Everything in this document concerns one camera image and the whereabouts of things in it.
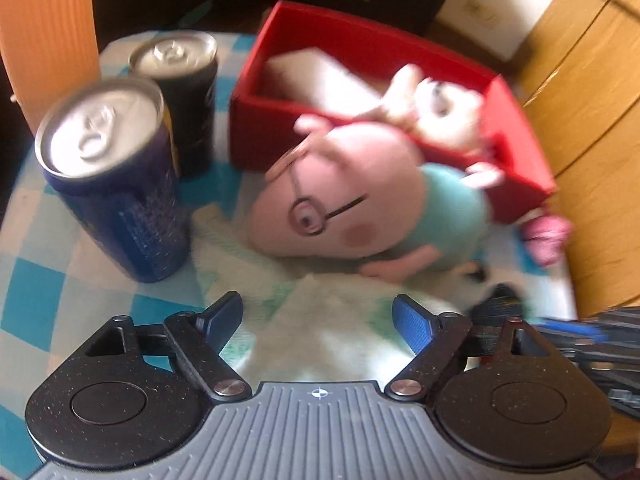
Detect white foam block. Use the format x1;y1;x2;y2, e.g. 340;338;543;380
257;46;383;111

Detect wooden wardrobe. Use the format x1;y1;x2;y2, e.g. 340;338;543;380
510;0;640;321

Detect pink pig plush with glasses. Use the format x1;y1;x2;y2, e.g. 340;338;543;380
248;112;506;283

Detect black drink can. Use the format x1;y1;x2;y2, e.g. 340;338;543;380
128;30;219;179

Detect pink knitted item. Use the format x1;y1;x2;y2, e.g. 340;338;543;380
522;214;573;267

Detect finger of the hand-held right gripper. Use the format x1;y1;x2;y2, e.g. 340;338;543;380
472;284;640;342
565;337;640;411

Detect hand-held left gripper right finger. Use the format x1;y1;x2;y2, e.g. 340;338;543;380
384;294;556;401

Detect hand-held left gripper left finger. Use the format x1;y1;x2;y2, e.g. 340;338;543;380
85;291;251;403

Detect blue drink can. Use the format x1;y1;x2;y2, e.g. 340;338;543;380
34;77;191;284

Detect wall power outlet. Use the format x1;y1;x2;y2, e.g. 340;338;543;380
462;0;501;28

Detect orange ribbed plastic object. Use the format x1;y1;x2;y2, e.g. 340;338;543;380
0;0;101;123

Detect green white towel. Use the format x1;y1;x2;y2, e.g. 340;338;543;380
192;205;481;396

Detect red cardboard box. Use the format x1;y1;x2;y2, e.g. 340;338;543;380
229;0;557;224

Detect blue white checkered cloth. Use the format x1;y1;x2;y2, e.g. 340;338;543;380
0;32;581;480

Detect white teddy bear plush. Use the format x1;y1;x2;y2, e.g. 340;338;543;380
377;62;493;153

